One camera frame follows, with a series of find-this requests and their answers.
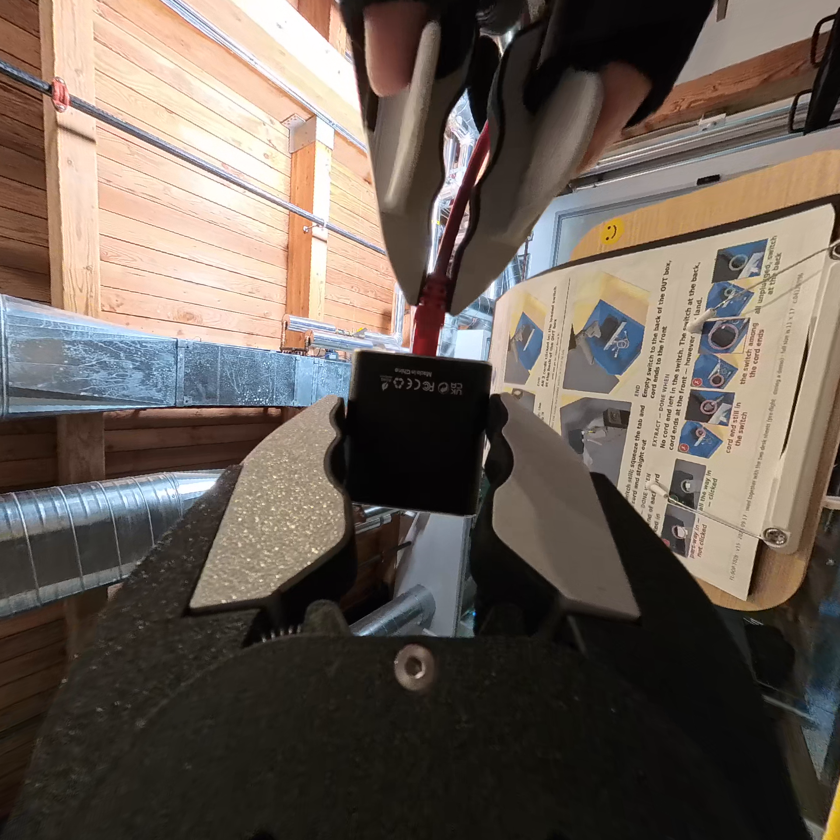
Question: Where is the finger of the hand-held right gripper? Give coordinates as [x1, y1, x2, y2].
[449, 20, 608, 317]
[363, 20, 480, 308]

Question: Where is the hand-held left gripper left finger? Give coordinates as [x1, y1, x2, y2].
[189, 395, 358, 614]

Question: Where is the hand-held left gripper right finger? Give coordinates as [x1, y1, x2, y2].
[469, 392, 641, 624]

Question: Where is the red ethernet cable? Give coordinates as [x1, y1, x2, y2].
[412, 121, 493, 355]

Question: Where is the black network switch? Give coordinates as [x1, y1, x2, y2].
[343, 350, 494, 517]

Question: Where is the person's right hand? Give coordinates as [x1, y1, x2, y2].
[364, 0, 673, 175]

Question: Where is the wooden beam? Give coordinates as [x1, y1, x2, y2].
[39, 0, 106, 657]
[285, 115, 336, 322]

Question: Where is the shiny insulated pipe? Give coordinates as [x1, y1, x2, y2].
[282, 314, 404, 355]

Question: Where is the wooden clipboard board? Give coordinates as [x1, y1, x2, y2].
[489, 150, 840, 611]

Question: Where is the printed instruction sheet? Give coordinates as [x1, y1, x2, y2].
[505, 203, 837, 601]

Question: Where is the dark sprinkler pipe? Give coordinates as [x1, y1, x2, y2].
[0, 59, 388, 257]

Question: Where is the silver metal rail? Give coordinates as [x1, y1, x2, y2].
[577, 105, 840, 191]

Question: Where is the thin metal wire rod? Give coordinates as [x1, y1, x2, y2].
[653, 486, 788, 546]
[692, 239, 840, 326]

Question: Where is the small round silver duct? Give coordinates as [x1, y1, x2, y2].
[351, 584, 437, 637]

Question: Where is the black metal bracket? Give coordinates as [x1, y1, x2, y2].
[787, 13, 840, 132]

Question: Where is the round silver spiral duct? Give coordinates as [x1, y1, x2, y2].
[0, 469, 224, 621]

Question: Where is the rectangular galvanized duct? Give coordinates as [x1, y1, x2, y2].
[0, 294, 355, 421]

